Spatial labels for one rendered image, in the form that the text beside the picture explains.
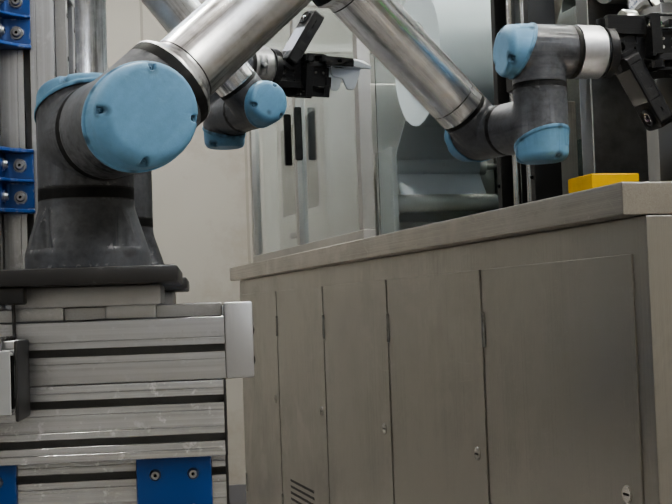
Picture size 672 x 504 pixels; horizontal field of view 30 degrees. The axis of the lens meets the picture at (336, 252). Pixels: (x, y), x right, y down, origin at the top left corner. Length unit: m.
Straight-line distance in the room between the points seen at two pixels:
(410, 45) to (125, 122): 0.54
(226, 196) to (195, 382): 3.58
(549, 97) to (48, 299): 0.73
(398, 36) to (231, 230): 3.32
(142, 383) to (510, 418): 0.66
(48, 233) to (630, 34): 0.86
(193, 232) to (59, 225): 3.54
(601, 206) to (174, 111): 0.54
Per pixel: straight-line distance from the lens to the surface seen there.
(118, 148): 1.38
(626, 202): 1.53
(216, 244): 5.03
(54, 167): 1.53
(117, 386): 1.49
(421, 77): 1.79
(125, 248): 1.50
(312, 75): 2.38
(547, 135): 1.74
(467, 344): 2.07
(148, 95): 1.39
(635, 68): 1.83
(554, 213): 1.69
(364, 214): 2.74
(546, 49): 1.76
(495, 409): 1.98
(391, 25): 1.77
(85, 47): 2.19
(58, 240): 1.50
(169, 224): 5.04
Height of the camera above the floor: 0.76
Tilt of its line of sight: 3 degrees up
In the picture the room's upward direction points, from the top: 2 degrees counter-clockwise
